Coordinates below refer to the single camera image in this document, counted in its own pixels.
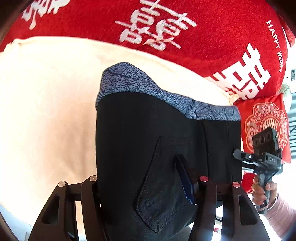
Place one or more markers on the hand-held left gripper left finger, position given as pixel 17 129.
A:
pixel 89 187

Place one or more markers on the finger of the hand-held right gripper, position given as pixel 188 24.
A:
pixel 248 168
pixel 241 155

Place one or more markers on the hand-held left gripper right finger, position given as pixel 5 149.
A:
pixel 185 180

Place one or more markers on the black pants with blue waistband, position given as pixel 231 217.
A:
pixel 129 139

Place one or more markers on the person's right forearm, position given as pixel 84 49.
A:
pixel 282 215

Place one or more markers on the person's right hand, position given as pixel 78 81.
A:
pixel 256 194

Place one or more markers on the red patterned cushion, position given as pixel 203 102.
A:
pixel 266 111

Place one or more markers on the cream bed sheet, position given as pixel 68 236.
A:
pixel 50 104

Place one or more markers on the red blanket with white characters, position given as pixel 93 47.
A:
pixel 219 46

